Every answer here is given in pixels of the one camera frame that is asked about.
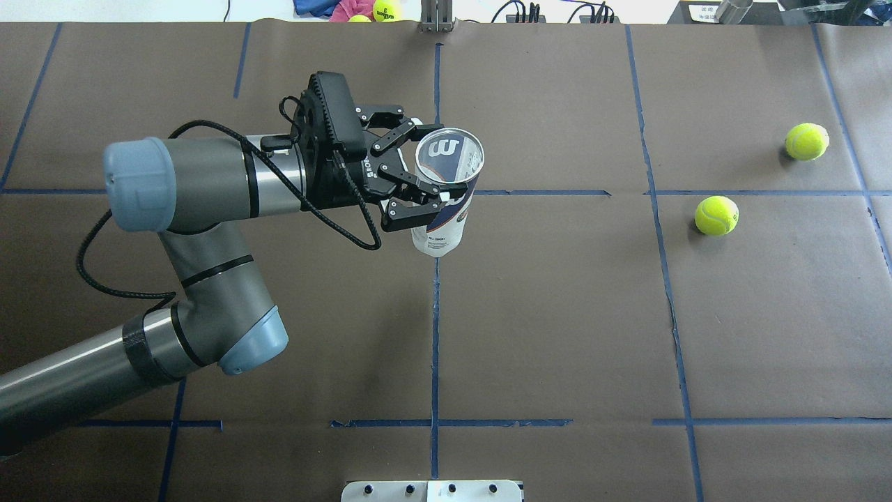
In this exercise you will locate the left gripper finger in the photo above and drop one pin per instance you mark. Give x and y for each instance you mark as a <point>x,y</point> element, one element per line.
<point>407,200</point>
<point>386,126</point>

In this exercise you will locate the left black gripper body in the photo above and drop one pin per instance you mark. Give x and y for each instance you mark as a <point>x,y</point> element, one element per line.
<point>339,183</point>

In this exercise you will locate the white tennis ball can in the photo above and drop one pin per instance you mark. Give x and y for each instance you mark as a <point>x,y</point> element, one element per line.
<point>448,156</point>

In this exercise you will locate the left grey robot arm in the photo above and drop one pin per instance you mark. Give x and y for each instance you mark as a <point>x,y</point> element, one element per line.
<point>189,190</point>

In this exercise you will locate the yellow Wilson tennis ball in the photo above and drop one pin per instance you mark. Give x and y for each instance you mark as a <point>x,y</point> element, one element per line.
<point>806,142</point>

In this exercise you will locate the pink cloth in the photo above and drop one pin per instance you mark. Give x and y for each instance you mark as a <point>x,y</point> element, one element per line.
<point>352,11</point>

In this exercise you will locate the blue cloth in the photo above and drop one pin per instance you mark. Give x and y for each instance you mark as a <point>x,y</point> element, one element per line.
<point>315,8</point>

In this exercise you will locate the metal cup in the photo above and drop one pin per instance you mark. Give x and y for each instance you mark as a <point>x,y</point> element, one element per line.
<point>733,12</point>

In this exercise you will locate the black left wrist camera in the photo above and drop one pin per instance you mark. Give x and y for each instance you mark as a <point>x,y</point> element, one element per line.
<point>325,121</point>

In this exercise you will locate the yellow ball by post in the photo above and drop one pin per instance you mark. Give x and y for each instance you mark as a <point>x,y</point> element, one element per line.
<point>387,11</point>

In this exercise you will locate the aluminium frame post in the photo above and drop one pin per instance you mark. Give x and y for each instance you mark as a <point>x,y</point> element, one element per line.
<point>436,16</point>

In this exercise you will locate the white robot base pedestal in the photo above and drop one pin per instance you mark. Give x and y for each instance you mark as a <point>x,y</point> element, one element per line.
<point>434,490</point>

